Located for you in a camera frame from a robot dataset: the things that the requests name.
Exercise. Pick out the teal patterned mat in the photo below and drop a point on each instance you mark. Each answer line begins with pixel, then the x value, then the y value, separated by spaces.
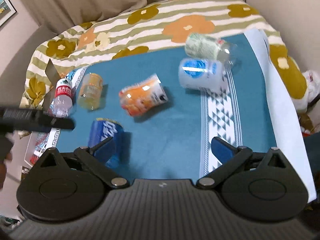
pixel 173 140

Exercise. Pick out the white plastic bag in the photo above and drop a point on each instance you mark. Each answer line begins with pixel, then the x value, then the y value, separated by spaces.
pixel 313 84

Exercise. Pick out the yellow orange label cup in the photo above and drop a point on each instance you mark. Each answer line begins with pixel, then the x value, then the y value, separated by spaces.
pixel 90 91

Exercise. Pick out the white blue label cup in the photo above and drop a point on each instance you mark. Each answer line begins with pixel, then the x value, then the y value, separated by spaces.
pixel 202 74

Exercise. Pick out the grey open laptop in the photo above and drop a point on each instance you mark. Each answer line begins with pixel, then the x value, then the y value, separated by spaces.
pixel 53 77

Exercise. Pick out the orange cartoon label cup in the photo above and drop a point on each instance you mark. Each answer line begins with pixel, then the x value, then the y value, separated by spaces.
pixel 139 98

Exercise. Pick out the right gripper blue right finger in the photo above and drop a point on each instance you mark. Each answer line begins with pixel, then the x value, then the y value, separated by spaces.
pixel 233 158

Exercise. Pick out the red label clear cup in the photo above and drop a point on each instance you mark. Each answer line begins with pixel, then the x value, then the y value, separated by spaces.
pixel 63 101

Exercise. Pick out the floral striped bed quilt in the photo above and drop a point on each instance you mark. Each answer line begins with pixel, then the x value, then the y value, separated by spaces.
pixel 157 26

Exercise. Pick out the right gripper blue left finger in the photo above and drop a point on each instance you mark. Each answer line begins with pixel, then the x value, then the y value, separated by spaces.
pixel 95 158

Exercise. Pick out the framed wall picture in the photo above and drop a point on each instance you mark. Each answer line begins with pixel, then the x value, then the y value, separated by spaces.
pixel 7 11

